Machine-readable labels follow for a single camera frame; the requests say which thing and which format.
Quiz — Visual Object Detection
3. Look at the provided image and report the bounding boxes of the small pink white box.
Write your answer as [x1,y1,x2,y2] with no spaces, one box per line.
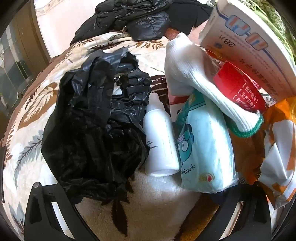
[168,90,188,116]

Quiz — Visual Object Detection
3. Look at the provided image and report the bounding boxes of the black puffer jacket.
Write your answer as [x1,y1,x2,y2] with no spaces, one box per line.
[69,0,174,45]

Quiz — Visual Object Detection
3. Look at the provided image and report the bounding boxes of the light blue tissue packet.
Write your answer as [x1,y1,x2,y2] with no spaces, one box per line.
[174,89,239,194]

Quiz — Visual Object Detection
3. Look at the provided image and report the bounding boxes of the white and blue medicine box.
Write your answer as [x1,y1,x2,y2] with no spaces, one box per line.
[199,0,296,102]

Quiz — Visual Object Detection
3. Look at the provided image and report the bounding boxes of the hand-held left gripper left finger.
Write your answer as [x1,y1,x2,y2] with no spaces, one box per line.
[24,182,97,241]

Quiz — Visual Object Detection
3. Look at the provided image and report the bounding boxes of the black plastic bag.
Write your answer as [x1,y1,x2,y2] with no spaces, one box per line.
[42,50,153,204]

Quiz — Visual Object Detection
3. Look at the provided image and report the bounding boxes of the red packet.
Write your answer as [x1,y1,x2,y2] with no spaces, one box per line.
[213,61,269,114]

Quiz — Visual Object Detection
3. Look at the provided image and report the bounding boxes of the orange and white snack wrapper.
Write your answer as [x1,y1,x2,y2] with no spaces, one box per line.
[229,97,296,209]

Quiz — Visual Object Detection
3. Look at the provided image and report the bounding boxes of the white plastic bottle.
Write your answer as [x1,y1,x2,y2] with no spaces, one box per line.
[142,92,180,177]

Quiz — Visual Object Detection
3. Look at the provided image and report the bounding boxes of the leaf print blanket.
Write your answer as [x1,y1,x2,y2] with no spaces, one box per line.
[0,30,232,241]

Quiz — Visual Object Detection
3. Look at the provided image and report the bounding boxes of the white sock with green cuff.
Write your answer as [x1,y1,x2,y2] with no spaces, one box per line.
[165,32,264,138]

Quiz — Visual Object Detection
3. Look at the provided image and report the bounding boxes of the green quilt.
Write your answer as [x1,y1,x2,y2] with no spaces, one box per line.
[250,0,296,49]

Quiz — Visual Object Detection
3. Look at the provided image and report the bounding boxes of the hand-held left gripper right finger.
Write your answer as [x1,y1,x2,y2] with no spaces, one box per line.
[207,181,273,241]

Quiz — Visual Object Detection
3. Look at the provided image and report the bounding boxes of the black cloth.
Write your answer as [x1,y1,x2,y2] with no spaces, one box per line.
[162,0,214,35]

